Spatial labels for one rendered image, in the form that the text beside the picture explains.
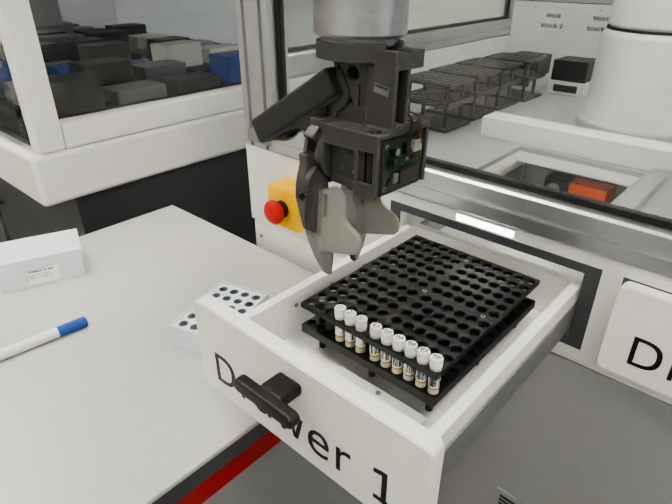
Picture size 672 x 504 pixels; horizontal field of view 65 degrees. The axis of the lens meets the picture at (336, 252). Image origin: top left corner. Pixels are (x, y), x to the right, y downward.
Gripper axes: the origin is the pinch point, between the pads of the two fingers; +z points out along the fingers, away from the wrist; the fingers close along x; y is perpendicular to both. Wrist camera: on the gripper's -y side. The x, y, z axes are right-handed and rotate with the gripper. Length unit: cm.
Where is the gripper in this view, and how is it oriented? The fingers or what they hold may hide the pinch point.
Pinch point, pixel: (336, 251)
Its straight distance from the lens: 53.1
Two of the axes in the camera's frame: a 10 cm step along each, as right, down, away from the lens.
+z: -0.2, 8.8, 4.7
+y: 7.4, 3.3, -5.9
